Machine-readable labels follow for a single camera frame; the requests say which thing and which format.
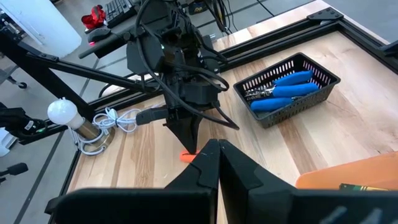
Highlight orange-red rectangular eraser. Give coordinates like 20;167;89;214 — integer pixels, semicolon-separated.
179;150;200;164

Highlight black mesh plastic basket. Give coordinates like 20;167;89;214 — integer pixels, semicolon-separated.
232;52;342;129

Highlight black chair caster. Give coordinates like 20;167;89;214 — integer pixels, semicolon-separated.
0;162;29;185

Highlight black computer mouse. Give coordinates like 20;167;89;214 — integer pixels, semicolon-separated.
86;27;112;44

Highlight blue-handled metal pliers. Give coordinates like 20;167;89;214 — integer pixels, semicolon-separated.
249;96;304;113
244;70;320;102

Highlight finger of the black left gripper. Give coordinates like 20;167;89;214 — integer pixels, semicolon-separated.
164;116;192;153
188;115;203;155

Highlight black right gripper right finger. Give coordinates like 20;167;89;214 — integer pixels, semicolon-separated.
218;139;398;224

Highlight white bulb brass-base lamp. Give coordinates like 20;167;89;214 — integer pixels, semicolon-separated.
46;97;116;154

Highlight orange translucent plastic bin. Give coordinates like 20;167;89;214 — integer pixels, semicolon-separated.
294;151;398;191

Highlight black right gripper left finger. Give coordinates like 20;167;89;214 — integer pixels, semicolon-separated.
45;138;221;224

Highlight red crumpled object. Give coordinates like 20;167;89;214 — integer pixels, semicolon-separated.
81;4;107;30

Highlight yellow green crayon box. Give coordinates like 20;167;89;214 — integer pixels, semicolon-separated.
338;182;391;192

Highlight white lamp cable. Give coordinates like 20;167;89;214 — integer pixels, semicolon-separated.
70;106;142;156

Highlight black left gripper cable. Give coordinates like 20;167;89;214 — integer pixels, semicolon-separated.
134;0;240;131

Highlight black computer keyboard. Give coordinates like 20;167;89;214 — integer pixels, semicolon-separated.
103;0;139;29

